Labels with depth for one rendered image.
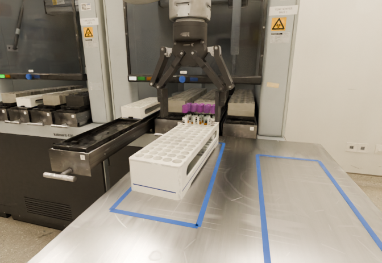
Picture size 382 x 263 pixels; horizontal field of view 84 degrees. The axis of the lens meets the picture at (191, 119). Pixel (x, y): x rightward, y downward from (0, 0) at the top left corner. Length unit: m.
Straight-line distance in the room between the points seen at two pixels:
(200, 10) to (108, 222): 0.41
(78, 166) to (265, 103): 0.73
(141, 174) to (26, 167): 1.24
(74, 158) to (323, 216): 0.59
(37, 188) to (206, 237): 1.36
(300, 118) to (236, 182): 1.76
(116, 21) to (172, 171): 0.89
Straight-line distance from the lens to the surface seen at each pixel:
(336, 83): 2.18
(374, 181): 2.56
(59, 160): 0.73
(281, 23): 0.96
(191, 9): 0.47
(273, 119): 0.98
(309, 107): 2.16
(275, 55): 0.95
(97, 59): 1.19
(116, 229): 0.35
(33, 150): 1.49
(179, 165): 0.35
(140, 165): 0.39
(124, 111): 0.97
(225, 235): 0.33
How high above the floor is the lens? 1.04
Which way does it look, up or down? 14 degrees down
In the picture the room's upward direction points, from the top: straight up
